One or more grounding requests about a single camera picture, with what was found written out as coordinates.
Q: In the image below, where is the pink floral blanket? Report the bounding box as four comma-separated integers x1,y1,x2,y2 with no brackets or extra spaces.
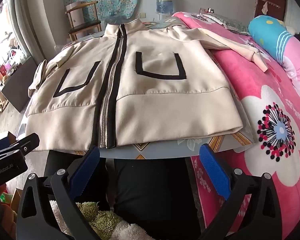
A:
171,11,300,240

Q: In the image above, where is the patterned blue tablecloth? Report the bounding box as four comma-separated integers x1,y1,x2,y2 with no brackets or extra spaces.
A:
16,15,257,160

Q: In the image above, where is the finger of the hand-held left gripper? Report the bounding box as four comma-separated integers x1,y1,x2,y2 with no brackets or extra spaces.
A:
15,133,40,154

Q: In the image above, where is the blue cartoon pillow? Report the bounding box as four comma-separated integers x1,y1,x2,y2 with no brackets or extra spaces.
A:
248,15,300,98

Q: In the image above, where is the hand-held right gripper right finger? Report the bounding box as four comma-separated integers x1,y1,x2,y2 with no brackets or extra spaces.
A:
197,144,283,240

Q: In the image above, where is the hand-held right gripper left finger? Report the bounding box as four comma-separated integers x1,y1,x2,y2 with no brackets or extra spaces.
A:
16,145,108,240

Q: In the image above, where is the dark grey board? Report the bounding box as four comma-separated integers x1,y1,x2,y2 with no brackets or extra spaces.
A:
1,55,38,113

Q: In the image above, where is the wooden chair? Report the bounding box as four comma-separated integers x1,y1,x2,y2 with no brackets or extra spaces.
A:
65,1,102,42

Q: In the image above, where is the grey lace cloth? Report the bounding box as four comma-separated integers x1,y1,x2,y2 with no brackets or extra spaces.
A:
207,12,252,35

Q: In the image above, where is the grey curtain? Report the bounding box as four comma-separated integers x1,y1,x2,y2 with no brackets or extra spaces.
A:
14,0,55,63

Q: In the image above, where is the green white shaggy rug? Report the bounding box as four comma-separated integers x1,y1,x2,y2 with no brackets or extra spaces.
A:
49,200,153,240

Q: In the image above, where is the cream zip jacket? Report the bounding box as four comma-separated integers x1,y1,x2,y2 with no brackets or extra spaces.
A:
25,19,268,149

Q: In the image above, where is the blue water jug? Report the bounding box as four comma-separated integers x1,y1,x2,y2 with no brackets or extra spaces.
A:
156,0,174,15

